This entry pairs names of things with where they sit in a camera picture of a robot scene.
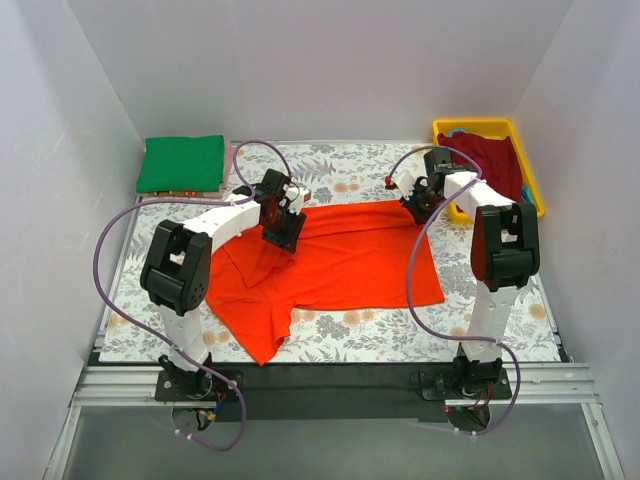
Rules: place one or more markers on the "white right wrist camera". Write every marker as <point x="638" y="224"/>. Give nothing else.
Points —
<point x="403" y="181"/>

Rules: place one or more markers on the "folded pink t shirt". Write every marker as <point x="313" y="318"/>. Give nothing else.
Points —
<point x="218" y="194"/>

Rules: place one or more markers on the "floral patterned table mat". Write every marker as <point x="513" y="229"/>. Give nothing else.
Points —
<point x="334" y="173"/>

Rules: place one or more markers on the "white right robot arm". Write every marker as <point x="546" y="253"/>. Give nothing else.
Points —
<point x="504" y="256"/>

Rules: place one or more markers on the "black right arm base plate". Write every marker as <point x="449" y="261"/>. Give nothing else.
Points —
<point x="439" y="382"/>

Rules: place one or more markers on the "folded green t shirt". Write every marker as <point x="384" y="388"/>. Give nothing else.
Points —
<point x="180" y="163"/>

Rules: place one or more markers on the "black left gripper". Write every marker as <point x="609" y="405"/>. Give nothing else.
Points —
<point x="284" y="230"/>

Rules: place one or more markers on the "aluminium frame rail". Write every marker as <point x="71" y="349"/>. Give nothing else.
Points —
<point x="336" y="421"/>

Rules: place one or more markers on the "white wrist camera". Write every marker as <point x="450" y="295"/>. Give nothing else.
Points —
<point x="403" y="181"/>
<point x="295" y="198"/>

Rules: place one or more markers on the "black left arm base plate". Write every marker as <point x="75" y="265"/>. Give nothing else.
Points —
<point x="225" y="385"/>

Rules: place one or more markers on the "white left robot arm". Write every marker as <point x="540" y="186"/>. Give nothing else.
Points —
<point x="177" y="267"/>

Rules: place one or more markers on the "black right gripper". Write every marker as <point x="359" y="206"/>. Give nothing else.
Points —
<point x="417" y="208"/>

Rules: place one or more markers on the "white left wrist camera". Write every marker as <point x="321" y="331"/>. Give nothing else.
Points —
<point x="295" y="198"/>

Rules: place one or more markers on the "yellow plastic bin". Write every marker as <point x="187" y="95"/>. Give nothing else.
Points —
<point x="493" y="143"/>

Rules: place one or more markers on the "dark red t shirt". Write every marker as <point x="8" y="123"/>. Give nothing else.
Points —
<point x="495" y="160"/>

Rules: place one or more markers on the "orange t shirt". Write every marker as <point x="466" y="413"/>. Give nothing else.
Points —
<point x="348" y="257"/>

